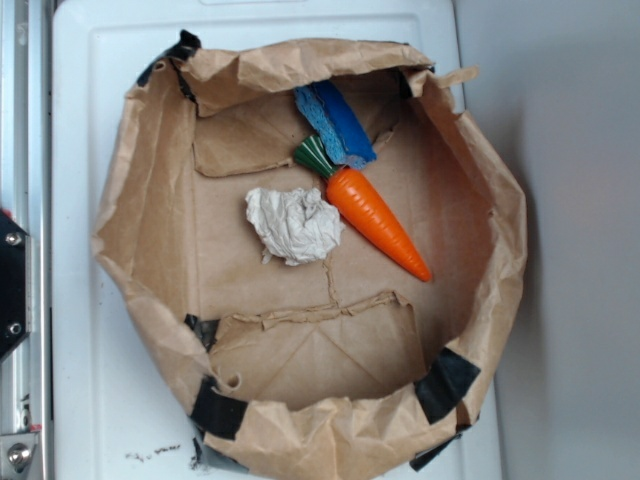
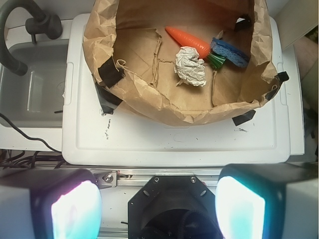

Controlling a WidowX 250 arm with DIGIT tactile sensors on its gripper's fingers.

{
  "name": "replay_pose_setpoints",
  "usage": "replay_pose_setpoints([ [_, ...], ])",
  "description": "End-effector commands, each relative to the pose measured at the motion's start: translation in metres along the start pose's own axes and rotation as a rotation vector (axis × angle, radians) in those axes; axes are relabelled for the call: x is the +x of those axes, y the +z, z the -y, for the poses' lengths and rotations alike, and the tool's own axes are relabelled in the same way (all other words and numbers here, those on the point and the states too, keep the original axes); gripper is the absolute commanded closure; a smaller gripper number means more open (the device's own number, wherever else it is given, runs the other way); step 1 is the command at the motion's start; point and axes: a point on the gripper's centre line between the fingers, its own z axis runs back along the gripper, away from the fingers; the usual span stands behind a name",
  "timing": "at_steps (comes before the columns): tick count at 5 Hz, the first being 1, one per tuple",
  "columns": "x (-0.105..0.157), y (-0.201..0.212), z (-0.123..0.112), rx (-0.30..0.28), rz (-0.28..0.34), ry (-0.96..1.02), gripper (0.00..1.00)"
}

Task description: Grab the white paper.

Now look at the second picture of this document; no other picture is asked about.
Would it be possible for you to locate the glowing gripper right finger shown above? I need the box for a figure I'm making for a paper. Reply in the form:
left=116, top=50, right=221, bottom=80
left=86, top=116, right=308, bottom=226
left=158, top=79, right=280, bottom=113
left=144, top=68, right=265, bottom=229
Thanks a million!
left=215, top=163, right=319, bottom=239

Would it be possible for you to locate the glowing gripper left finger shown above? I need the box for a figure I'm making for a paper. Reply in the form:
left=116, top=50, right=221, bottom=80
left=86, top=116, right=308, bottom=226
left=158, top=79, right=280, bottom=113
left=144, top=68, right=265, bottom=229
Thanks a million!
left=0, top=168, right=102, bottom=239

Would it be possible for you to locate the black tape piece right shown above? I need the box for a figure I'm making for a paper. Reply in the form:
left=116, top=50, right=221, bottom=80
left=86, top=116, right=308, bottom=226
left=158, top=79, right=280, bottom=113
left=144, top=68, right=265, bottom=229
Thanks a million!
left=232, top=110, right=256, bottom=126

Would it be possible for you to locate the black tape piece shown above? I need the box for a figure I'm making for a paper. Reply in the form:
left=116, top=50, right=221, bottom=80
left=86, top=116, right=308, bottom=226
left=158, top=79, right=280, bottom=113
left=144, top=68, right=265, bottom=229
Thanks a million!
left=95, top=83, right=123, bottom=115
left=232, top=110, right=256, bottom=126

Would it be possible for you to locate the white plastic tray lid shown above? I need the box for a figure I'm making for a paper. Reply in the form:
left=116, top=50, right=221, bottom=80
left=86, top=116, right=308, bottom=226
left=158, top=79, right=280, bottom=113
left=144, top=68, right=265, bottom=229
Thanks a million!
left=62, top=14, right=291, bottom=168

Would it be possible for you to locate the grey sink basin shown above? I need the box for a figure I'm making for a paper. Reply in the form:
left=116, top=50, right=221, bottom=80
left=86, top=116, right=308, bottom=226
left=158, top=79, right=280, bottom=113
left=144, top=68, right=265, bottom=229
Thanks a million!
left=0, top=39, right=68, bottom=128

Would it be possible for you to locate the black tape piece left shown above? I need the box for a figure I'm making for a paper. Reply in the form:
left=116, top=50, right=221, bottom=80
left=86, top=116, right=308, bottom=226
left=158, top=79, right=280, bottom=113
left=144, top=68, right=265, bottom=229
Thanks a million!
left=95, top=83, right=123, bottom=115

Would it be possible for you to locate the crumpled white paper ball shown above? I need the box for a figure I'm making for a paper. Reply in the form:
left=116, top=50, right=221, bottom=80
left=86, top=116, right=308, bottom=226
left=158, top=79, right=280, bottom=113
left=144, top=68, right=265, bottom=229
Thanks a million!
left=174, top=46, right=207, bottom=87

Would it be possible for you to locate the blue sponge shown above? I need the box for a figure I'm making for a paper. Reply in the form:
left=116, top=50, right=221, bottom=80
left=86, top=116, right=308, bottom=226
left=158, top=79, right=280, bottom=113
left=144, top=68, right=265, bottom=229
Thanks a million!
left=210, top=37, right=250, bottom=68

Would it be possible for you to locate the orange toy carrot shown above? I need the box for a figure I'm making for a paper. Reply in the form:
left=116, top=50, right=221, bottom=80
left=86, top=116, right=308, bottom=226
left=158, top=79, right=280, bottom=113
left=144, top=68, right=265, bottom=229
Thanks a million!
left=165, top=26, right=226, bottom=69

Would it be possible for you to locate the dark grey faucet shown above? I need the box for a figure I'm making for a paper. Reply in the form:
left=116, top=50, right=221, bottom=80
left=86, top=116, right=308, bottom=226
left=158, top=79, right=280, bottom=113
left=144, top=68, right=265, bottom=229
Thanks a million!
left=0, top=0, right=63, bottom=76

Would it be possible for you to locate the brown paper bag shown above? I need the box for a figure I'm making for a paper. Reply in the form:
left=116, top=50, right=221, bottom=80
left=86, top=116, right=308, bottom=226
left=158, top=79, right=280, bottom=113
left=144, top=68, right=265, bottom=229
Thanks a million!
left=83, top=0, right=280, bottom=126

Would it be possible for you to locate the black cable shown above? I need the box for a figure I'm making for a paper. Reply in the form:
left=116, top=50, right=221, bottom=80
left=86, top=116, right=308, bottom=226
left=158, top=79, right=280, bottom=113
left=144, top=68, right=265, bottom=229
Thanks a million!
left=0, top=112, right=62, bottom=153

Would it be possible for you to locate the black octagonal mount plate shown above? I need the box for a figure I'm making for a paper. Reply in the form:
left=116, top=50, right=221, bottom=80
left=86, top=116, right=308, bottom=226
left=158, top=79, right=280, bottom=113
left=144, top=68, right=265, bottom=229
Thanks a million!
left=128, top=177, right=223, bottom=239

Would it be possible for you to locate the aluminium rail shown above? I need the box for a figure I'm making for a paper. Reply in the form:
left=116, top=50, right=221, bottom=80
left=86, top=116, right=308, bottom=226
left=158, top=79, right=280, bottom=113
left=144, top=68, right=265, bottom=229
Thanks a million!
left=90, top=167, right=222, bottom=188

